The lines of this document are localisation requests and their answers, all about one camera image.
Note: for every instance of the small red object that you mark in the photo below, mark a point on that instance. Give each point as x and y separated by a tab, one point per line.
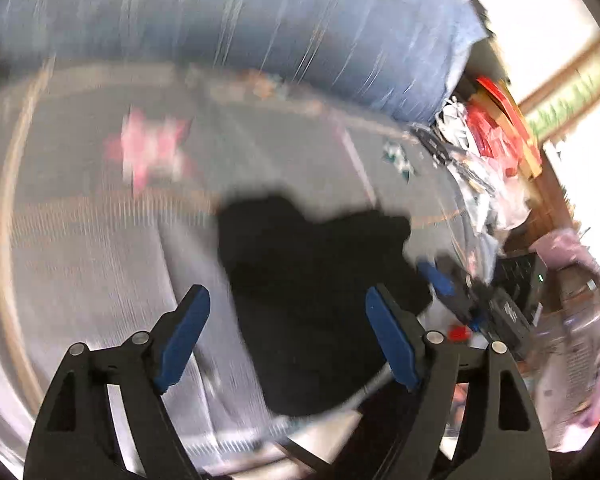
460	332

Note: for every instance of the white crumpled plastic bag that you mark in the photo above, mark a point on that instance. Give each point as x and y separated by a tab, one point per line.
452	125

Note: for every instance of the red plastic bag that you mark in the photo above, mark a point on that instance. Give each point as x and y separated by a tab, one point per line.
485	125

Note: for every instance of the brown wooden furniture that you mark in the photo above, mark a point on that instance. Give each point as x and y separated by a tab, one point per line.
555	195

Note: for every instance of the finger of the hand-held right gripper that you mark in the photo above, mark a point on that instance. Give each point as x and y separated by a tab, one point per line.
437	280
462	290

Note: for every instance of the clear plastic bag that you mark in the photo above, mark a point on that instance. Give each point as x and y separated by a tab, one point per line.
495	195

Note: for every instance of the grey printed bedsheet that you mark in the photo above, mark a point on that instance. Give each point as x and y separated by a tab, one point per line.
105	260

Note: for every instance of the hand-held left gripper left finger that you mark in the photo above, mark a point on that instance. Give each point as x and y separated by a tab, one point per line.
185	335

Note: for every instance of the cardboard box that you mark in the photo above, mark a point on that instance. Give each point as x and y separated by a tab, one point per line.
530	160

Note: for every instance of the red box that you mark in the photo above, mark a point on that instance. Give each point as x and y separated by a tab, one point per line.
500	95

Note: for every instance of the black pants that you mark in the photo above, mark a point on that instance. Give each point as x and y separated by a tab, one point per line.
305	310

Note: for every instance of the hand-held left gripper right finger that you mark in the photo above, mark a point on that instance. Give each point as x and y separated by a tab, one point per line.
395	340

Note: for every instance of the wooden window frame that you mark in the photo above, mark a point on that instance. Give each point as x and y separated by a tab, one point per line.
555	87

